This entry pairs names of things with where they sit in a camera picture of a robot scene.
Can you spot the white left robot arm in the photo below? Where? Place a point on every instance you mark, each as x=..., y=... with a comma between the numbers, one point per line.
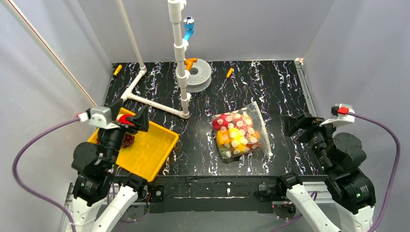
x=90, y=218

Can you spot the grey filament spool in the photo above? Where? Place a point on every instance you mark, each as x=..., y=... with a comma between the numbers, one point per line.
x=200, y=76

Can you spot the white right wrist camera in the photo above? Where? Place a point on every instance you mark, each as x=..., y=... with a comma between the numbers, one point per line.
x=340, y=116

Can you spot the yellow screwdriver right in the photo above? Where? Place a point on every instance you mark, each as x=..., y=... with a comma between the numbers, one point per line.
x=228, y=75

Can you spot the blue overhead camera mount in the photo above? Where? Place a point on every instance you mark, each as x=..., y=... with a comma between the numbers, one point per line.
x=188, y=23

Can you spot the aluminium frame rail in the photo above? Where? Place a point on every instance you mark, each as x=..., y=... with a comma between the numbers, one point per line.
x=278, y=88

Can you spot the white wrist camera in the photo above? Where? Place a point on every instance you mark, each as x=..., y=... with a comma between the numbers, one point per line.
x=340, y=116
x=101, y=117

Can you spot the yellow plastic tray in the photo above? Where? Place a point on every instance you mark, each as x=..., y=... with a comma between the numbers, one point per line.
x=148, y=153

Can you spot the orange clamp handle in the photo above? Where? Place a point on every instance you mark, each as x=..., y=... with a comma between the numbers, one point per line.
x=189, y=63

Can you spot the purple toy grapes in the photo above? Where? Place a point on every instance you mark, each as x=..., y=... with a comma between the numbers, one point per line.
x=128, y=140

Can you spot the red toy apple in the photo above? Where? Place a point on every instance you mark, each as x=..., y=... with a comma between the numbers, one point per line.
x=125, y=120

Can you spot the clear polka dot zip bag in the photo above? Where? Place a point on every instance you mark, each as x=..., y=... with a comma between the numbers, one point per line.
x=240, y=132

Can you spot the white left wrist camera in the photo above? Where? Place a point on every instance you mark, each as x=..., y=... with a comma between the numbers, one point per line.
x=101, y=117

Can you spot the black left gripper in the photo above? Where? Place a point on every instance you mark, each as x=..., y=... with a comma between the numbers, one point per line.
x=123, y=125

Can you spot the white pvc pipe stand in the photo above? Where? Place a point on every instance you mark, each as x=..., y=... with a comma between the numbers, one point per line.
x=175, y=8

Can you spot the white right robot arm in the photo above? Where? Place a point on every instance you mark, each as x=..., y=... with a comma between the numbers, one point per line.
x=291, y=186

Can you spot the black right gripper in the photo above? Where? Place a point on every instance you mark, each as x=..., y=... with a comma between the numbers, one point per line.
x=310, y=132

